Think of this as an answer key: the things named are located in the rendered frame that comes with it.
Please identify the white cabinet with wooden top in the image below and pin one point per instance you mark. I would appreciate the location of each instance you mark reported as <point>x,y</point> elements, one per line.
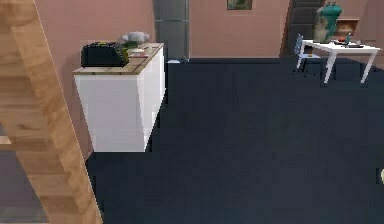
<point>116,110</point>

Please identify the pink book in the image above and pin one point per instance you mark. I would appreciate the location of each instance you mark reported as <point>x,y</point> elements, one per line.
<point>138,53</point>

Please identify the grey fridge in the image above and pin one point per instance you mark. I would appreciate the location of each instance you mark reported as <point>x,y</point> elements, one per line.
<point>172,30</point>

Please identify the grey kettle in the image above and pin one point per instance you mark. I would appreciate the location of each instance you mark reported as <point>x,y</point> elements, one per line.
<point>135,37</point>

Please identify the black toaster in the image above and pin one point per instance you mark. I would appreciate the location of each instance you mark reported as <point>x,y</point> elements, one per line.
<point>101,55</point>

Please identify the framed green picture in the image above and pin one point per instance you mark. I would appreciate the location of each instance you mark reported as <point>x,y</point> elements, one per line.
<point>239,4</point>

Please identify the blue chair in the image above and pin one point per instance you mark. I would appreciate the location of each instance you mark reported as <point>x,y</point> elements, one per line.
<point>305,53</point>

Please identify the dark room door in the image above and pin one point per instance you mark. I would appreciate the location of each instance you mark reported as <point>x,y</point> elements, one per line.
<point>301,23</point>

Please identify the light wooden door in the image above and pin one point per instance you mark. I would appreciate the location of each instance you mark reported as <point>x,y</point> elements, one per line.
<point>40,110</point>

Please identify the white table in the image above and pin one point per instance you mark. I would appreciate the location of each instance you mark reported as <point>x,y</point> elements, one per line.
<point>336,50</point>

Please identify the teal statue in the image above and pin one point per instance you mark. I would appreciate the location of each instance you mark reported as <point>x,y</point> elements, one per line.
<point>328,21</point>

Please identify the black flat object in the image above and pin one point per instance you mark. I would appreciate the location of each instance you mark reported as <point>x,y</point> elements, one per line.
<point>354,46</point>

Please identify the wooden framed picture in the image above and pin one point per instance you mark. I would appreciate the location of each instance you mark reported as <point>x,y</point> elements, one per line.
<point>346,27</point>

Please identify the pale yellow object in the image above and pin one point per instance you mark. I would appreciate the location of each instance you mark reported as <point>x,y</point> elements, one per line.
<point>382,175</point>

